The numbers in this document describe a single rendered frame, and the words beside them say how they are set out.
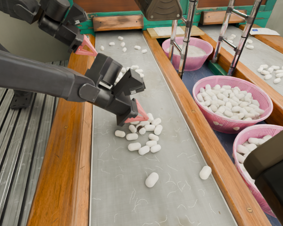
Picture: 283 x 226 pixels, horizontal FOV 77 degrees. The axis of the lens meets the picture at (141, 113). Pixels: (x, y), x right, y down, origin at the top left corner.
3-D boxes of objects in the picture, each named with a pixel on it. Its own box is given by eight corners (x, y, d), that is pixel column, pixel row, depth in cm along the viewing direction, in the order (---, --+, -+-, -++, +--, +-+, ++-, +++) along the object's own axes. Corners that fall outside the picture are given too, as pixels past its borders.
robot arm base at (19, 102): (29, 66, 83) (13, 68, 82) (20, 91, 69) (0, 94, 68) (36, 81, 89) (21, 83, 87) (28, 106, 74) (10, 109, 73)
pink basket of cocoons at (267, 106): (227, 153, 57) (238, 134, 51) (174, 106, 74) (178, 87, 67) (275, 122, 67) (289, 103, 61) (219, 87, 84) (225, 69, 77)
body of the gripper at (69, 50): (82, 30, 68) (63, 17, 64) (81, 41, 60) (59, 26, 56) (74, 44, 70) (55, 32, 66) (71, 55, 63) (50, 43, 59)
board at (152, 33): (151, 38, 104) (151, 36, 103) (146, 30, 115) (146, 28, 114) (204, 35, 108) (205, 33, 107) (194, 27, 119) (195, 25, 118)
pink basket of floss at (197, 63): (195, 80, 88) (200, 62, 82) (151, 64, 100) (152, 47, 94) (215, 60, 104) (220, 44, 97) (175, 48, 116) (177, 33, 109)
